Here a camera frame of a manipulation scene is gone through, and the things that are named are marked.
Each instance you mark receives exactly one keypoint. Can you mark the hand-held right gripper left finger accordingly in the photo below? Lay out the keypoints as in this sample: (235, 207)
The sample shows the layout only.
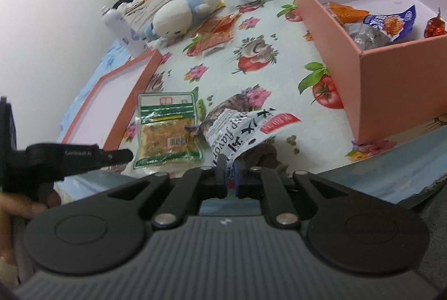
(220, 181)

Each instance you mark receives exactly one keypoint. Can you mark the white spray bottle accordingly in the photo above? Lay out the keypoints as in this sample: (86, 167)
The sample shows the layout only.
(122, 31)

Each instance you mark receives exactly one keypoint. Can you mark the green snack packet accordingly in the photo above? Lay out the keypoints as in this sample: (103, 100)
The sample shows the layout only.
(164, 132)

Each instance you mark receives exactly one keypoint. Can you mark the pink cardboard box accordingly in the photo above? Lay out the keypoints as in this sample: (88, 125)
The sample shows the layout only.
(394, 86)

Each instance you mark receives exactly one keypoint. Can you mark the person's left hand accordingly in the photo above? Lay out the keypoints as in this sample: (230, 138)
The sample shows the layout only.
(21, 211)

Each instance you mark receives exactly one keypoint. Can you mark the blue snack packet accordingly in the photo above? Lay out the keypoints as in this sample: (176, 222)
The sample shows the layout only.
(391, 22)

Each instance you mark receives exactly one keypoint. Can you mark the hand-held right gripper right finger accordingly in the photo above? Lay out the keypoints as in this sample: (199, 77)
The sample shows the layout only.
(239, 178)

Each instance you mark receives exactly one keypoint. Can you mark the white and blue plush toy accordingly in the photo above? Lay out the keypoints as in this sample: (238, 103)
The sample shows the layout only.
(174, 17)

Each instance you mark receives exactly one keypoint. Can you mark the pink box lid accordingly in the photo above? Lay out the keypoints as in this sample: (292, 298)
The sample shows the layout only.
(115, 100)

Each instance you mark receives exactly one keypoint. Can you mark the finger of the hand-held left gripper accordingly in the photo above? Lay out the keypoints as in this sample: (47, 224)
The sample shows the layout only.
(118, 156)

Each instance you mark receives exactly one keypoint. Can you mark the orange transparent snack packet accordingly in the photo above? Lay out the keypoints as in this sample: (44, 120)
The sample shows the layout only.
(207, 45)
(221, 26)

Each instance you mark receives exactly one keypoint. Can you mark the red foil snack packet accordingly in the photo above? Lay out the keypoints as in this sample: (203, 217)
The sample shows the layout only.
(436, 25)

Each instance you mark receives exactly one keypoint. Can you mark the white black-print snack packet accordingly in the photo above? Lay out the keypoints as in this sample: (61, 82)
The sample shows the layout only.
(237, 132)

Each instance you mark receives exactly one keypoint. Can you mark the silver snack packet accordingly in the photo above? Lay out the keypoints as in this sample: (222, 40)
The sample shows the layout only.
(366, 36)

